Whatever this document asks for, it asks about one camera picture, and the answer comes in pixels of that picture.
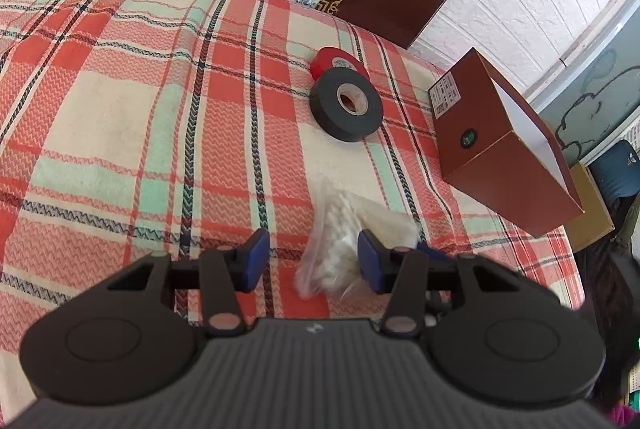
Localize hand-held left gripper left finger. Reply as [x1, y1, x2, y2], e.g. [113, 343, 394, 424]
[106, 229, 271, 336]

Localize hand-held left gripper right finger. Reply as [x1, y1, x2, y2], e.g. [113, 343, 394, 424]
[357, 229, 551, 339]

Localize clear bag of cotton swabs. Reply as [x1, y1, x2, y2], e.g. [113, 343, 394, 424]
[294, 178, 422, 301]

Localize brown cardboard box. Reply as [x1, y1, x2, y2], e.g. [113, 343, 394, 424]
[428, 48, 585, 240]

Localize black tape roll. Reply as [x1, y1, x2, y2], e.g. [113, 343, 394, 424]
[308, 68, 384, 143]

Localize red tape roll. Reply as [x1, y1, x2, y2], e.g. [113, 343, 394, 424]
[308, 47, 371, 82]

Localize plaid blanket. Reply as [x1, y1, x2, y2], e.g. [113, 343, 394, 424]
[0, 0, 585, 420]

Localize tan cardboard box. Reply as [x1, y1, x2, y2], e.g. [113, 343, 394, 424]
[564, 160, 615, 253]

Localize dark cloth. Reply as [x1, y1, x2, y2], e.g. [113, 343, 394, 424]
[574, 196, 640, 416]

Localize dark blue chair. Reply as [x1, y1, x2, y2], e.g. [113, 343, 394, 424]
[589, 139, 640, 210]

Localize cartoon glass door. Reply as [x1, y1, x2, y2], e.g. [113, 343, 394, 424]
[524, 0, 640, 162]

